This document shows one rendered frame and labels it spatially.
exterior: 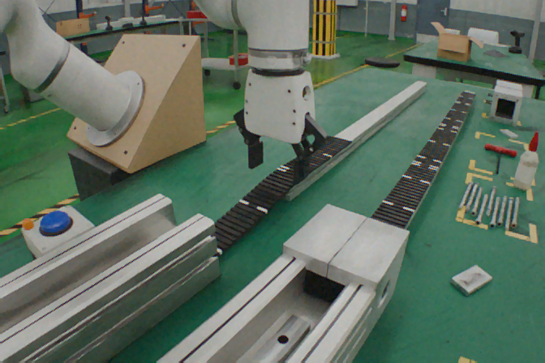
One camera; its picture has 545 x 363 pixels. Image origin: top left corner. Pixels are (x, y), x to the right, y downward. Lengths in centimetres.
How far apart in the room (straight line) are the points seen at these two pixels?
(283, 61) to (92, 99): 42
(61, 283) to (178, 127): 47
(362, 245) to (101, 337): 27
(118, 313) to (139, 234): 11
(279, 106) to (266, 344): 32
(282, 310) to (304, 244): 7
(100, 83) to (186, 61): 18
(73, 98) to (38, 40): 13
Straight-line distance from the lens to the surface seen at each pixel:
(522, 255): 59
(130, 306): 37
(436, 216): 61
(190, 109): 79
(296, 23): 48
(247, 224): 52
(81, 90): 74
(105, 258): 42
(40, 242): 49
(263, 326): 33
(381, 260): 35
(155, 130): 74
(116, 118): 80
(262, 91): 52
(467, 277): 49
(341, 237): 37
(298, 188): 61
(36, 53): 71
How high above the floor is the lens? 109
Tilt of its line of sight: 25 degrees down
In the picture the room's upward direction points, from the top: straight up
